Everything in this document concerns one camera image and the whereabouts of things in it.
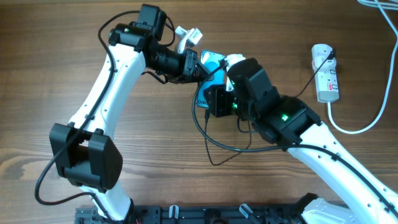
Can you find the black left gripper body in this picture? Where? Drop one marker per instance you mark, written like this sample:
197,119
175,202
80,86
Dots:
189,56

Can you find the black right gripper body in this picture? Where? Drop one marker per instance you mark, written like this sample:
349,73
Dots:
224,102

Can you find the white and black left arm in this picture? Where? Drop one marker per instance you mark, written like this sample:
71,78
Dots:
84,152

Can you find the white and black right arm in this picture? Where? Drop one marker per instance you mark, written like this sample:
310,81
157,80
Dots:
289,123

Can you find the white charger plug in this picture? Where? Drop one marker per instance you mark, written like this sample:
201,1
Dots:
324,62

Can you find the white power strip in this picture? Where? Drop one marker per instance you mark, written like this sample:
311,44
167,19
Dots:
326,80

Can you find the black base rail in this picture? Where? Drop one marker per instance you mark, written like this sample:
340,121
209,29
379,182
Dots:
267,214

